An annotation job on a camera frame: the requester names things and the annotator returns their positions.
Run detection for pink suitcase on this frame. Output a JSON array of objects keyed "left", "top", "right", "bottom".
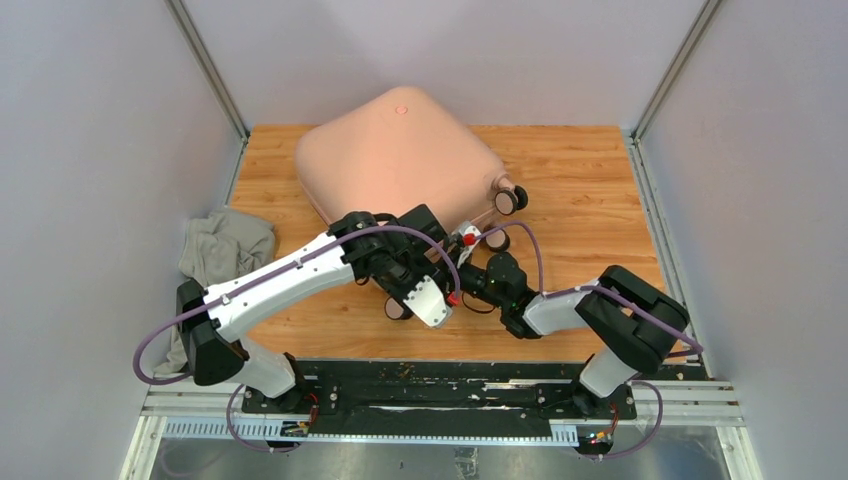
[{"left": 294, "top": 87, "right": 528, "bottom": 319}]

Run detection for aluminium frame rails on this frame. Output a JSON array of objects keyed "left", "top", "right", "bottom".
[{"left": 120, "top": 378, "right": 763, "bottom": 479}]

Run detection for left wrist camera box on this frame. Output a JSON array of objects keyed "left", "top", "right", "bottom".
[{"left": 402, "top": 275, "right": 453, "bottom": 329}]

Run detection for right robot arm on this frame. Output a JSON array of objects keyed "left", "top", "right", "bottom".
[{"left": 458, "top": 253, "right": 691, "bottom": 418}]

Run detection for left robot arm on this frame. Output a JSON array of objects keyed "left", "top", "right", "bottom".
[{"left": 178, "top": 205, "right": 460, "bottom": 413}]

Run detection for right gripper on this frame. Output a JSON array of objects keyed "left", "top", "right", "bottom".
[{"left": 432, "top": 246, "right": 509, "bottom": 311}]

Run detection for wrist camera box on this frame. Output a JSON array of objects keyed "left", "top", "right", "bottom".
[
  {"left": 451, "top": 221, "right": 481, "bottom": 249},
  {"left": 402, "top": 275, "right": 453, "bottom": 329}
]

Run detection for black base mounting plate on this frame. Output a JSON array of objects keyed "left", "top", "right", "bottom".
[{"left": 241, "top": 360, "right": 636, "bottom": 438}]

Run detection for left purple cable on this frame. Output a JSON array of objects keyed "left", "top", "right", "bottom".
[{"left": 132, "top": 225, "right": 463, "bottom": 456}]

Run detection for grey cloth garment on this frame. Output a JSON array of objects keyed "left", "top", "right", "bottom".
[{"left": 155, "top": 207, "right": 277, "bottom": 374}]

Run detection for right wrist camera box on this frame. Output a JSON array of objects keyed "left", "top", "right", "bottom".
[{"left": 451, "top": 221, "right": 481, "bottom": 249}]

